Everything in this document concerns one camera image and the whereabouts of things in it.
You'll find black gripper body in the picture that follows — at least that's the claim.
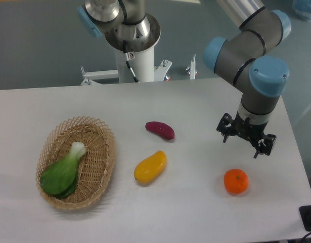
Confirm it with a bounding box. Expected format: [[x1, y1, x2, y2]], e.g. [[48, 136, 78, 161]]
[[233, 112, 268, 146]]

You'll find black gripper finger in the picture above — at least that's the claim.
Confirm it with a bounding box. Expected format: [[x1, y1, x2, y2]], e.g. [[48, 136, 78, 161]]
[[216, 113, 233, 143], [253, 133, 277, 158]]

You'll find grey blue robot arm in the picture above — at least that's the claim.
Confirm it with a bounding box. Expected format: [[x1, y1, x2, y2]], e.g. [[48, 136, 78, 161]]
[[77, 1, 291, 155]]

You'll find orange fruit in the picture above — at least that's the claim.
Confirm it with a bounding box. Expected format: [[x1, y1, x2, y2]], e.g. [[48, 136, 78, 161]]
[[224, 169, 249, 194]]

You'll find purple sweet potato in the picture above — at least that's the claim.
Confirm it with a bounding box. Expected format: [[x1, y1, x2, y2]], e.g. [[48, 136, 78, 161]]
[[145, 121, 175, 140]]

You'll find black device at edge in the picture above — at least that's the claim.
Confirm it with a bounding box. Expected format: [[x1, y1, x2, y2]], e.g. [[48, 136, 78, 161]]
[[299, 205, 311, 231]]

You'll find yellow mango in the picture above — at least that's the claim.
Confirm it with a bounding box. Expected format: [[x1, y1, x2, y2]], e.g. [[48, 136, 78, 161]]
[[134, 150, 167, 184]]

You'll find blue object top right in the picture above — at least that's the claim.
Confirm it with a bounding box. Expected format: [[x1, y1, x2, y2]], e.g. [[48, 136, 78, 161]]
[[292, 0, 311, 22]]

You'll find woven wicker basket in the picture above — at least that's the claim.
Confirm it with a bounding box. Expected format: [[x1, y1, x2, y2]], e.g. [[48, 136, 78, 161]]
[[36, 116, 116, 210]]

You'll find green bok choy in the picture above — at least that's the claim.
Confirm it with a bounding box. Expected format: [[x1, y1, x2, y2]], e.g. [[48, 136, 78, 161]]
[[39, 142, 86, 199]]

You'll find black cable on pedestal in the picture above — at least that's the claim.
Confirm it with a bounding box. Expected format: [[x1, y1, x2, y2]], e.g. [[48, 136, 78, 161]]
[[121, 39, 141, 83]]

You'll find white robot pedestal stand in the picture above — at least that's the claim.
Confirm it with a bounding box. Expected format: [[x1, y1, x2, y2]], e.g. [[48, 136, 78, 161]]
[[80, 21, 199, 86]]

